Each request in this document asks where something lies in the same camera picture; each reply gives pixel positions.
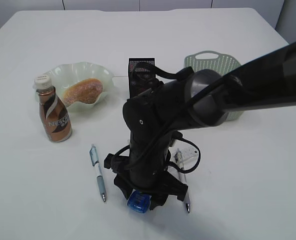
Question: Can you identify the black cable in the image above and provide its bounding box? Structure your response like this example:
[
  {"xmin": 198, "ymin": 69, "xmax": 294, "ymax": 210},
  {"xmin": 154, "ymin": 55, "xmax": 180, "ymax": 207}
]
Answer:
[{"xmin": 107, "ymin": 63, "xmax": 201, "ymax": 176}]

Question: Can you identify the black mesh pen holder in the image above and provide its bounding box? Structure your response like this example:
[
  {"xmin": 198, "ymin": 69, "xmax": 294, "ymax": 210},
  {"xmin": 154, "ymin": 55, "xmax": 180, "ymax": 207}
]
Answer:
[{"xmin": 128, "ymin": 57, "xmax": 159, "ymax": 98}]

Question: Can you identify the blue pencil sharpener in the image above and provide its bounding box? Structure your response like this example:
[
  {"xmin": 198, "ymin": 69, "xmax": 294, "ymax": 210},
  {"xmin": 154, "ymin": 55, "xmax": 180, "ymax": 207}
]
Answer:
[{"xmin": 127, "ymin": 190, "xmax": 151, "ymax": 214}]

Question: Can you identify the green plastic basket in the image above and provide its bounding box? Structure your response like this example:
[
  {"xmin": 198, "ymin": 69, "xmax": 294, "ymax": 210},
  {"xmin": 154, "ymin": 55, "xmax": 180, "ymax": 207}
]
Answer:
[{"xmin": 184, "ymin": 50, "xmax": 244, "ymax": 127}]

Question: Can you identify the sugared bread roll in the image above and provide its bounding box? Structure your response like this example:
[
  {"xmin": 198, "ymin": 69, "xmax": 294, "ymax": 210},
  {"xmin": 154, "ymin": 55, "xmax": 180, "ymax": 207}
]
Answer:
[{"xmin": 63, "ymin": 78, "xmax": 103, "ymax": 106}]

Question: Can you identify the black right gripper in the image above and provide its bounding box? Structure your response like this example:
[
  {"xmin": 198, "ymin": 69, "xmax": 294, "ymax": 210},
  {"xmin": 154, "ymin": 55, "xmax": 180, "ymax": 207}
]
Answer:
[{"xmin": 104, "ymin": 139, "xmax": 188, "ymax": 211}]

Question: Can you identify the brown coffee bottle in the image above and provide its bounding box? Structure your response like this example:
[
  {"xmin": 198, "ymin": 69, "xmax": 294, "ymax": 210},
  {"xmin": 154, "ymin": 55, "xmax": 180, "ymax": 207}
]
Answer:
[{"xmin": 34, "ymin": 74, "xmax": 72, "ymax": 143}]

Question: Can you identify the green wavy glass plate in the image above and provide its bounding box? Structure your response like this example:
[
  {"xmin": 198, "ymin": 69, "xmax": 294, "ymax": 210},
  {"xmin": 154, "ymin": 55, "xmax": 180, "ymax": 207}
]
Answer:
[{"xmin": 32, "ymin": 61, "xmax": 116, "ymax": 114}]

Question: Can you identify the black clip pen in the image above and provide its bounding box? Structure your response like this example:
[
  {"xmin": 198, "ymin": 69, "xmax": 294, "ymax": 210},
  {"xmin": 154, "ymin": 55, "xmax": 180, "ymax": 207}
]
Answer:
[{"xmin": 174, "ymin": 149, "xmax": 191, "ymax": 214}]

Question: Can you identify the blue clip pen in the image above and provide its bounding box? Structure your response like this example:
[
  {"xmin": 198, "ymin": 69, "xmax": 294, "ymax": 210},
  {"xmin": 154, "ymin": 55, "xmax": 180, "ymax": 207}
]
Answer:
[{"xmin": 89, "ymin": 144, "xmax": 107, "ymax": 203}]

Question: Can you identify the clear plastic ruler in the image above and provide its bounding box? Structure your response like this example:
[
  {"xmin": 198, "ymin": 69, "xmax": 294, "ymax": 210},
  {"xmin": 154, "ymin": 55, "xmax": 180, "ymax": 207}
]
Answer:
[{"xmin": 174, "ymin": 147, "xmax": 199, "ymax": 163}]

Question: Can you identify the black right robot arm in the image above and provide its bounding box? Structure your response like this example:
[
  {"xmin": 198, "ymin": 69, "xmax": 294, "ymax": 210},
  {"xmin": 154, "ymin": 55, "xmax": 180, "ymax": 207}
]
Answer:
[{"xmin": 104, "ymin": 42, "xmax": 296, "ymax": 210}]

